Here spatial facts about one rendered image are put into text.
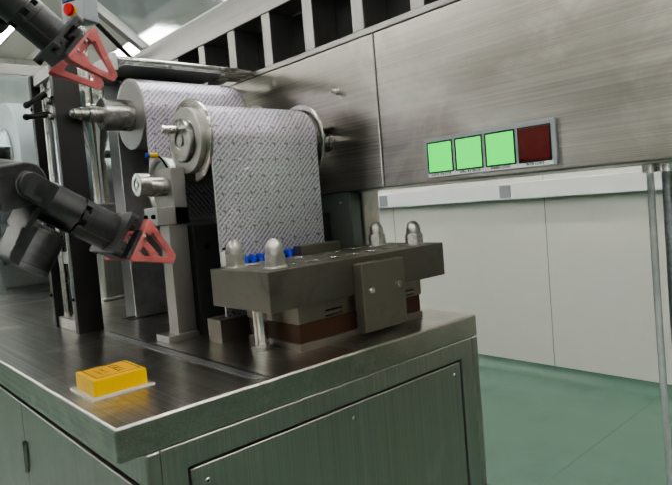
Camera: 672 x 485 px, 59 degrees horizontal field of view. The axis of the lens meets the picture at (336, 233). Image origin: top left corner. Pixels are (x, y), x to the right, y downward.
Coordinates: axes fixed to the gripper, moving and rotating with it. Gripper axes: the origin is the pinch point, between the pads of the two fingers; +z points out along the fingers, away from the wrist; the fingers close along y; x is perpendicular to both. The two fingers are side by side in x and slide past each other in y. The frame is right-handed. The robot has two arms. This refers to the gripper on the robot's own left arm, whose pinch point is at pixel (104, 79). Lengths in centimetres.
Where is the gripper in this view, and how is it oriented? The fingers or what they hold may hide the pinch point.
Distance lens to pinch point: 104.8
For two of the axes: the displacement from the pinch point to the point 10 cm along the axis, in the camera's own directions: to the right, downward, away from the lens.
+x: 4.1, -8.2, 3.9
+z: 6.3, 5.6, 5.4
